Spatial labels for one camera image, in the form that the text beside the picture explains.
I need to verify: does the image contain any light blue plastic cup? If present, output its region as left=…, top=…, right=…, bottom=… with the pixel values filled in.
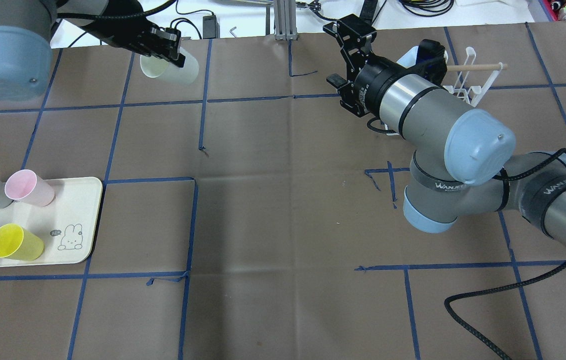
left=396, top=45, right=419, bottom=69

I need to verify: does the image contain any white wire cup rack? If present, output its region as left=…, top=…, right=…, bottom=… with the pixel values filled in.
left=366, top=47, right=509, bottom=136

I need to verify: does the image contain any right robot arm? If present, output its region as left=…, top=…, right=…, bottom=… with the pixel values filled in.
left=322, top=14, right=566, bottom=248

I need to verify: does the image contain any pale green plastic cup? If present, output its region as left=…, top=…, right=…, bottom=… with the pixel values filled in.
left=140, top=48, right=200, bottom=85

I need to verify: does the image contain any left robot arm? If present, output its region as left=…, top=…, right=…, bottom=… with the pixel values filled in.
left=0, top=0, right=199, bottom=101

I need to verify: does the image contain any aluminium frame post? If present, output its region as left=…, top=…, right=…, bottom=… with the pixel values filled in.
left=273, top=0, right=298, bottom=41

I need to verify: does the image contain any black braided cable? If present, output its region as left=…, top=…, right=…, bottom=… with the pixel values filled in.
left=444, top=147, right=566, bottom=360
left=55, top=0, right=179, bottom=21

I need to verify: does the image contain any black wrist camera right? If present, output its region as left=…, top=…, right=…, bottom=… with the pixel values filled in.
left=414, top=39, right=448, bottom=85

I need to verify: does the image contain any yellow plastic cup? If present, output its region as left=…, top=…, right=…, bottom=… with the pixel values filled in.
left=0, top=223, right=45, bottom=261

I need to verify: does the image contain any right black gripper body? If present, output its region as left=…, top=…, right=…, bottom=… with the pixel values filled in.
left=333, top=43, right=404, bottom=117

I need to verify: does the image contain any black braided left cable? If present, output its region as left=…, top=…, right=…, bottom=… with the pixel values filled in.
left=55, top=0, right=179, bottom=21

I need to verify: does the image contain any cream plastic tray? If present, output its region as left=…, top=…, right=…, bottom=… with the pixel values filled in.
left=0, top=177, right=103, bottom=268

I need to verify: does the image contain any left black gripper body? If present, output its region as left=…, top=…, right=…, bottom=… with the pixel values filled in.
left=88, top=15, right=184, bottom=59

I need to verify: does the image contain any black braided right cable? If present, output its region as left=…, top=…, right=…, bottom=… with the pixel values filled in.
left=444, top=147, right=566, bottom=360

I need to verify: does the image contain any black power adapter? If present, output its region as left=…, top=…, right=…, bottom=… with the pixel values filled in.
left=201, top=14, right=221, bottom=39

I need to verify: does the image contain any pink plastic cup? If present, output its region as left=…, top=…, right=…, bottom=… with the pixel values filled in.
left=4, top=170, right=56, bottom=207

